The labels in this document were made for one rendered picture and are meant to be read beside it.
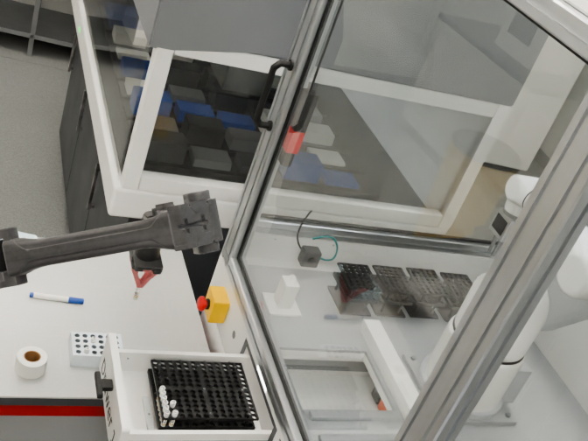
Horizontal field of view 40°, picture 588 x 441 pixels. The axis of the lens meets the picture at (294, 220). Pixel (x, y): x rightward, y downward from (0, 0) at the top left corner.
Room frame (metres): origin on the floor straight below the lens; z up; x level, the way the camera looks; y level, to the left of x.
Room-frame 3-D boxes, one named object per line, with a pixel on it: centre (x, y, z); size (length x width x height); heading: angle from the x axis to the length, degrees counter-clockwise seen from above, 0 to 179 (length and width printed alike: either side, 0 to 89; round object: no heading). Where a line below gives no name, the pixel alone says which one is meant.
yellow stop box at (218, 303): (1.71, 0.11, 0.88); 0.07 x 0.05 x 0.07; 28
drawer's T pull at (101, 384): (1.26, 0.25, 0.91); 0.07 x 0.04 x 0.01; 28
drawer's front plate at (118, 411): (1.28, 0.23, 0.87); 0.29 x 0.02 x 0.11; 28
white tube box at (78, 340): (1.49, 0.34, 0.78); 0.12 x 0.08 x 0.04; 117
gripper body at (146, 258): (1.53, 0.29, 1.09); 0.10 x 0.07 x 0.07; 28
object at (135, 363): (1.37, 0.04, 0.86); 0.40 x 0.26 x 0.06; 118
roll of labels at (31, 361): (1.37, 0.45, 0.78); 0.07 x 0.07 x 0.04
